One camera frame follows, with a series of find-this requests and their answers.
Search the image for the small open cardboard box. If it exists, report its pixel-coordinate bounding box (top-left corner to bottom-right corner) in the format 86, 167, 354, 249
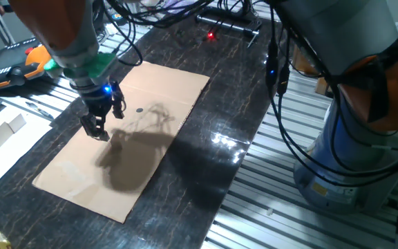
290, 44, 334, 98

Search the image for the orange black teach pendant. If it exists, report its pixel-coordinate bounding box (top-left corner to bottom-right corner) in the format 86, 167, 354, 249
0, 37, 53, 92

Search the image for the green wrist adapter plate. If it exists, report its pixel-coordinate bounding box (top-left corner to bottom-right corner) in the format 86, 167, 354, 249
43, 53, 117, 79

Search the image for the brown cardboard sheet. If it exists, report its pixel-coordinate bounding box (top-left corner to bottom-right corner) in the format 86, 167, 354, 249
32, 61, 211, 224

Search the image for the black pen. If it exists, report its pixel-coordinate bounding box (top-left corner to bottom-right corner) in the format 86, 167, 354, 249
25, 100, 55, 120

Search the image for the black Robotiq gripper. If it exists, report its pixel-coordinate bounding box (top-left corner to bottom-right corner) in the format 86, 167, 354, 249
75, 82, 126, 142

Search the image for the dark marble pattern mat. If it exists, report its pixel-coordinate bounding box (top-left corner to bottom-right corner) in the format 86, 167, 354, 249
0, 17, 276, 249

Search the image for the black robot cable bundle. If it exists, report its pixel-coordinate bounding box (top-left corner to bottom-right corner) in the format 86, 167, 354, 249
95, 0, 398, 190

